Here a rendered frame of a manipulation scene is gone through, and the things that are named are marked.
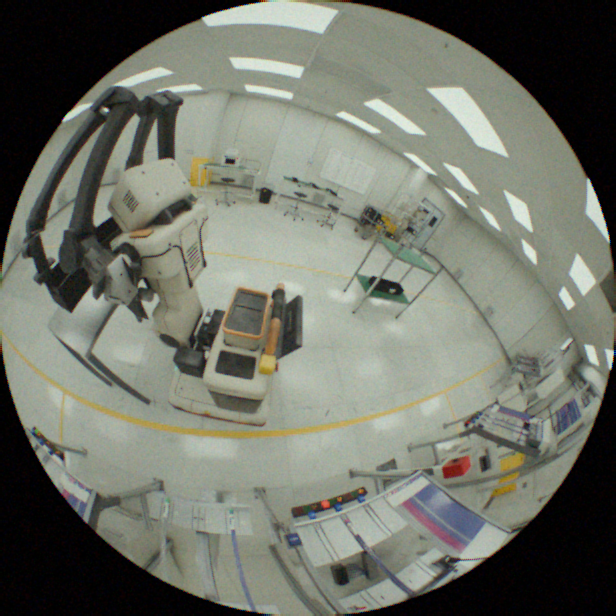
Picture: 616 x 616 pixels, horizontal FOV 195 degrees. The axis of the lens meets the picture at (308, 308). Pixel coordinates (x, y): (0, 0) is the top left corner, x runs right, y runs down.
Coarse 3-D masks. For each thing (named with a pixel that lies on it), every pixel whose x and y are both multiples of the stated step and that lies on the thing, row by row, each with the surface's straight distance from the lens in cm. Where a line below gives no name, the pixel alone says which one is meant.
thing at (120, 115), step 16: (112, 96) 60; (128, 96) 56; (112, 112) 57; (128, 112) 56; (112, 128) 54; (96, 144) 56; (112, 144) 55; (96, 160) 53; (96, 176) 53; (80, 192) 55; (96, 192) 55; (80, 208) 54; (80, 224) 53; (64, 240) 55; (96, 240) 59; (64, 256) 55
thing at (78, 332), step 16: (80, 304) 120; (96, 304) 111; (112, 304) 104; (64, 320) 121; (80, 320) 111; (96, 320) 103; (64, 336) 114; (80, 336) 105; (96, 336) 99; (80, 352) 100; (96, 368) 109; (144, 400) 153
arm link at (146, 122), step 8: (144, 104) 71; (136, 112) 76; (144, 112) 74; (152, 112) 76; (144, 120) 78; (152, 120) 79; (144, 128) 80; (136, 136) 86; (144, 136) 84; (136, 144) 88; (144, 144) 89; (136, 152) 91; (128, 160) 98; (136, 160) 95
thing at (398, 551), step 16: (384, 544) 125; (400, 544) 135; (416, 544) 148; (288, 560) 118; (352, 560) 118; (384, 560) 133; (400, 560) 144; (304, 576) 113; (320, 576) 116; (352, 576) 127; (384, 576) 145; (336, 592) 133; (352, 592) 140
